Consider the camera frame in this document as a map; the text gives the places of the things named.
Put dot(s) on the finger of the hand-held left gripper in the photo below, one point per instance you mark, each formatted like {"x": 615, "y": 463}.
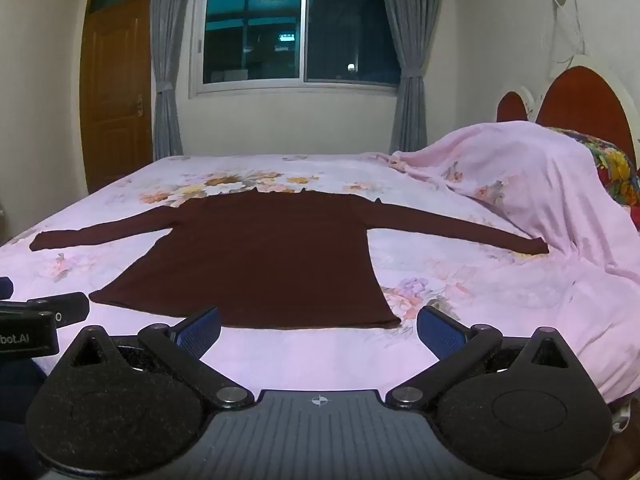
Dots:
{"x": 67, "y": 307}
{"x": 5, "y": 288}

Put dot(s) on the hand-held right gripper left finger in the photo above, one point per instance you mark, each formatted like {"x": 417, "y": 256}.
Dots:
{"x": 200, "y": 332}

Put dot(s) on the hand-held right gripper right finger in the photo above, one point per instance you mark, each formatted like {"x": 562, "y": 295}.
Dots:
{"x": 440, "y": 334}

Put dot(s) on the maroon long-sleeved sweater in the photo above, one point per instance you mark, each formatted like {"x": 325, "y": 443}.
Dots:
{"x": 270, "y": 250}

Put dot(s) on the dark blue cloth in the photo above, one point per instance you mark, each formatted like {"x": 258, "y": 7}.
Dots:
{"x": 17, "y": 390}

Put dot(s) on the bed with pink floral sheet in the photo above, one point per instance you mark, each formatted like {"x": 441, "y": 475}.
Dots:
{"x": 325, "y": 355}

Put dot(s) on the pink floral blanket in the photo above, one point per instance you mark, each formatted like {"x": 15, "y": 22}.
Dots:
{"x": 525, "y": 170}

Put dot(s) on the brown wooden door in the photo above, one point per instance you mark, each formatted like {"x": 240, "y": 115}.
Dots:
{"x": 115, "y": 100}

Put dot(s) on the colourful floral quilt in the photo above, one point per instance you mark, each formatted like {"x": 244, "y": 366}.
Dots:
{"x": 612, "y": 165}

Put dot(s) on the grey curtain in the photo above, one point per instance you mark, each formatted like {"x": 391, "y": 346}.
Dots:
{"x": 412, "y": 60}
{"x": 167, "y": 60}

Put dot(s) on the red and white headboard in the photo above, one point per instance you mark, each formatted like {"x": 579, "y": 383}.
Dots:
{"x": 585, "y": 100}

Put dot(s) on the sliding glass window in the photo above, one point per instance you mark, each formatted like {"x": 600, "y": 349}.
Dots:
{"x": 325, "y": 35}

